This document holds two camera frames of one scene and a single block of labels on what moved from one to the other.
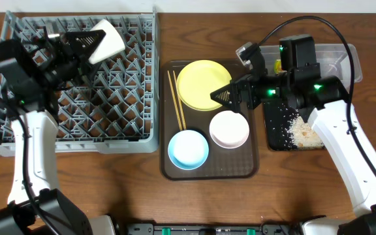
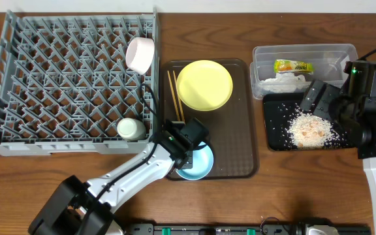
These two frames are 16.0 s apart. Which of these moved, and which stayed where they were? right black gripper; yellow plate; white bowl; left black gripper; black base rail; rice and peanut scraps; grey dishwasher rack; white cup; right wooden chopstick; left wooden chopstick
Moved: left black gripper; white cup; white bowl; right black gripper
Stayed: right wooden chopstick; rice and peanut scraps; yellow plate; grey dishwasher rack; left wooden chopstick; black base rail
